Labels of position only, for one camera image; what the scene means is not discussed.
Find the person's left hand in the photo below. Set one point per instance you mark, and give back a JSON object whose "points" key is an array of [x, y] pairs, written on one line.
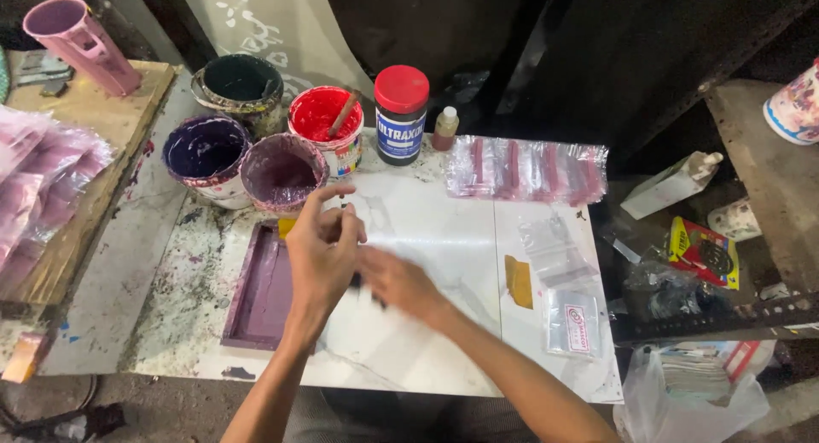
{"points": [[323, 257]]}

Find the person's right hand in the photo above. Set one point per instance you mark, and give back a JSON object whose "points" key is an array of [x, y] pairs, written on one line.
{"points": [[400, 283]]}

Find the person's right fingers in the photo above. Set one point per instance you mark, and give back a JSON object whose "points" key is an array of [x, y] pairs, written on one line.
{"points": [[374, 267]]}

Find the yellow squeegee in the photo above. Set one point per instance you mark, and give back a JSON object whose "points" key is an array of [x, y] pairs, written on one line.
{"points": [[286, 227]]}

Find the purple ink tray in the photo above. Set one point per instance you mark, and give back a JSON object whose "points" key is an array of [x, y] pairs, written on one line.
{"points": [[259, 289]]}

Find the light purple paint bucket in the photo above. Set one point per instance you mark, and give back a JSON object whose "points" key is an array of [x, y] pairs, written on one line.
{"points": [[283, 172]]}

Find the yellow tape piece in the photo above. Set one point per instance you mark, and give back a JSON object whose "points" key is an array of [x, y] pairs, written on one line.
{"points": [[519, 282]]}

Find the red paint bucket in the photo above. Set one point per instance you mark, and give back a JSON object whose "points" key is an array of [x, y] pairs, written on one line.
{"points": [[326, 129]]}

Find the red-lidded black jar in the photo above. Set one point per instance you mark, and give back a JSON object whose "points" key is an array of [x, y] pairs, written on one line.
{"points": [[400, 117]]}

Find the small brown bottle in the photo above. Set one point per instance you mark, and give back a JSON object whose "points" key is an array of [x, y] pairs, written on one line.
{"points": [[445, 129]]}

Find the wooden stirring stick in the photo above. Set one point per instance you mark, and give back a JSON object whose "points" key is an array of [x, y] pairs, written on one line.
{"points": [[344, 113]]}

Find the clear plastic zip bag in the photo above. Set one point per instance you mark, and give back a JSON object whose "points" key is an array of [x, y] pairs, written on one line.
{"points": [[555, 251]]}

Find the row of pink-striped plastic bags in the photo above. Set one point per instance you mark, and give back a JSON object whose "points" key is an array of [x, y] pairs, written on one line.
{"points": [[528, 170]]}

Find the dark purple paint bucket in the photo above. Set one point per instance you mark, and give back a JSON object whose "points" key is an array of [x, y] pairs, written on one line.
{"points": [[208, 155]]}

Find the labelled clear plastic bag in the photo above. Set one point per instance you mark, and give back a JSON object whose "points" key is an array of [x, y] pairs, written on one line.
{"points": [[573, 325]]}

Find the dark green paint bucket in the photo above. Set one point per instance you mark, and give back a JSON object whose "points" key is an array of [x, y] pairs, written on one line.
{"points": [[242, 91]]}

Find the white sheet with print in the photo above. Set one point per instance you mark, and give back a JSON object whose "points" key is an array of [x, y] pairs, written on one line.
{"points": [[275, 33]]}

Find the black crumpled plastic bag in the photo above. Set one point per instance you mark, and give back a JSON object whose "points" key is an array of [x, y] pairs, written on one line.
{"points": [[665, 296]]}

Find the wooden board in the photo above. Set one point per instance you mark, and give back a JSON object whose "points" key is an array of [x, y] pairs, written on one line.
{"points": [[83, 174]]}

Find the white squeeze bottle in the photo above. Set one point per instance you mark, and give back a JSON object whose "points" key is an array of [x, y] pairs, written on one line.
{"points": [[668, 184]]}

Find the red yellow coil box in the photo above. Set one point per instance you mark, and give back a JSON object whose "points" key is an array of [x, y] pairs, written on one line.
{"points": [[704, 251]]}

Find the white plastic bag with papers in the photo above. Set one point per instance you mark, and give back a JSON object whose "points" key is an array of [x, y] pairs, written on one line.
{"points": [[694, 392]]}

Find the pile of pink plastic bags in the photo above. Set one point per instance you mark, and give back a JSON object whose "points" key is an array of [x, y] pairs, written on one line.
{"points": [[38, 174]]}

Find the orange sponge block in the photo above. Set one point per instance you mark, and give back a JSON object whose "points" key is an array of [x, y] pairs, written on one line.
{"points": [[24, 357]]}

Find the dark metal shelf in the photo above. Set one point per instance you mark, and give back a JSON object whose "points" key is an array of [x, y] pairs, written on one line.
{"points": [[736, 193]]}

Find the pink plastic jug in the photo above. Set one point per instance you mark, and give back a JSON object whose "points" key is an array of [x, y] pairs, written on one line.
{"points": [[80, 43]]}

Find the white floral cup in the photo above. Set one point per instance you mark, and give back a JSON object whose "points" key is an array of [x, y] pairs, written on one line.
{"points": [[796, 107]]}

